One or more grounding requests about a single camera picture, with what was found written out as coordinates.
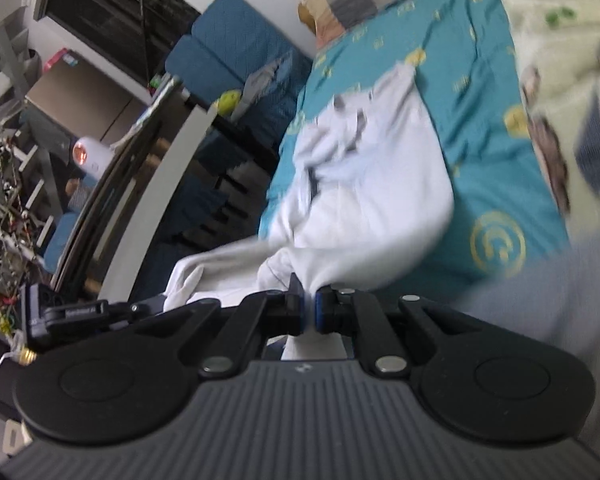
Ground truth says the white round heater lamp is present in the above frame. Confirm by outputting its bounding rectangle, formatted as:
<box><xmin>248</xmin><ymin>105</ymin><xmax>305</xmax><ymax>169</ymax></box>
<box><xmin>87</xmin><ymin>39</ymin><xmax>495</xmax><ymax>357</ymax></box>
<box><xmin>71</xmin><ymin>136</ymin><xmax>114</xmax><ymax>180</ymax></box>

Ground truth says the grey cloth on cushion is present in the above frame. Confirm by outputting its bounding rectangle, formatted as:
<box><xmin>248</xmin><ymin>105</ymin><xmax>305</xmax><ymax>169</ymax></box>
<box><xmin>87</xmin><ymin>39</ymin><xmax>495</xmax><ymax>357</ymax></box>
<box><xmin>235</xmin><ymin>52</ymin><xmax>292</xmax><ymax>115</ymax></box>

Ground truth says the yellow green plush toy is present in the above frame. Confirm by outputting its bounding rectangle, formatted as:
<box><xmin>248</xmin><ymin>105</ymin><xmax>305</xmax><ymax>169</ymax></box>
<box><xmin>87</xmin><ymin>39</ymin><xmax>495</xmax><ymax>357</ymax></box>
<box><xmin>213</xmin><ymin>89</ymin><xmax>242</xmax><ymax>117</ymax></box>

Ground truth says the teal bed sheet yellow print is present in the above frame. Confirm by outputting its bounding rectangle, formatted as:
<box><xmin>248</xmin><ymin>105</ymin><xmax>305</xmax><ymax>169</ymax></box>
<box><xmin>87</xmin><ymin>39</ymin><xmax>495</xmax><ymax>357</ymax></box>
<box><xmin>259</xmin><ymin>0</ymin><xmax>568</xmax><ymax>301</ymax></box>

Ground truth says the white curved bed rail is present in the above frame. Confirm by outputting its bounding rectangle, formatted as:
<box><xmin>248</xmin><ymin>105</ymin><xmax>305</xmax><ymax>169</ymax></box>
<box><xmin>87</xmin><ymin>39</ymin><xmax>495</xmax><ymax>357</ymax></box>
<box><xmin>54</xmin><ymin>79</ymin><xmax>217</xmax><ymax>306</ymax></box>

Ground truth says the cream fleece blanket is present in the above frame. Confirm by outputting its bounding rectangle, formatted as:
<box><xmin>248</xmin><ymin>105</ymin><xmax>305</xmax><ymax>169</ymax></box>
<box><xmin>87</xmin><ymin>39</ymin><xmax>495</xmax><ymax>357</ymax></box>
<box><xmin>502</xmin><ymin>0</ymin><xmax>600</xmax><ymax>240</ymax></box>

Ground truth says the white t-shirt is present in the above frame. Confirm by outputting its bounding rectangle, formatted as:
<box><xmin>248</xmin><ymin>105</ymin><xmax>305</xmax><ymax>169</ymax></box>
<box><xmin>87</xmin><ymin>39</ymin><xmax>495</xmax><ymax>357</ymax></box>
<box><xmin>162</xmin><ymin>58</ymin><xmax>455</xmax><ymax>361</ymax></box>

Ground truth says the brown cardboard box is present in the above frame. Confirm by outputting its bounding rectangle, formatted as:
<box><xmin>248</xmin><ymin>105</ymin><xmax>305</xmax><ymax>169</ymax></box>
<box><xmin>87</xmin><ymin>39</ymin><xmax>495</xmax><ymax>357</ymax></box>
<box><xmin>26</xmin><ymin>50</ymin><xmax>145</xmax><ymax>145</ymax></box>

